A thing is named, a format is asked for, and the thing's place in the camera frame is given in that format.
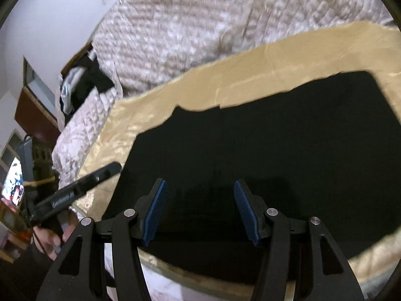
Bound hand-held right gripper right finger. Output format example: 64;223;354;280
234;179;365;301

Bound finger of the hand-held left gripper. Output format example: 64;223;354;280
84;162;123;189

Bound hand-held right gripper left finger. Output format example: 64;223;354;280
35;179;168;301

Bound black pants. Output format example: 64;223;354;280
103;70;401;284

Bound person's left forearm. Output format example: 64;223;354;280
0;244;54;301

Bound person's left hand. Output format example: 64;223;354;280
33;214;77;261

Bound colourful screen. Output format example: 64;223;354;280
0;157;26;208

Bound white bed sheet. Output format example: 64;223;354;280
103;245;260;301

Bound dark wooden cabinet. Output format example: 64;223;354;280
14;85;62;145

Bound crumpled black cloth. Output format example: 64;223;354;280
70;59;115;113

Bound brown wooden headboard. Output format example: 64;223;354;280
60;39;95;73

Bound beige satin blanket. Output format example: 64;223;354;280
72;20;401;301

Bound quilted floral bedspread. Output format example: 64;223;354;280
52;0;395;189

